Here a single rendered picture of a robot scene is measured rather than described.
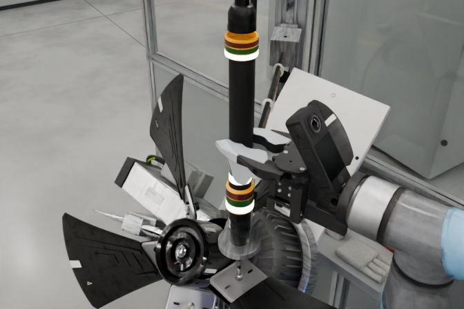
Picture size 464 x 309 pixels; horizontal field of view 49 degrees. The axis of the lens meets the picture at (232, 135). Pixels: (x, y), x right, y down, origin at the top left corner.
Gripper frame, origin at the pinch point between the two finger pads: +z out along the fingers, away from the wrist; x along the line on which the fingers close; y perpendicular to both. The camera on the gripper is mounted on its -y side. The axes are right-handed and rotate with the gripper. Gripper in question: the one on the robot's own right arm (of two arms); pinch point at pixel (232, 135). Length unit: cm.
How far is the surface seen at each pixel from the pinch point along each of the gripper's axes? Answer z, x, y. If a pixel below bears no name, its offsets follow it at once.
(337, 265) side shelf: -4, 43, 63
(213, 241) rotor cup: 3.8, 0.2, 23.6
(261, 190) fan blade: 0.0, 8.9, 16.2
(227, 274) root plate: 0.0, -0.7, 28.8
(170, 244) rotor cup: 11.1, -3.2, 26.1
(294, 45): 20, 53, 9
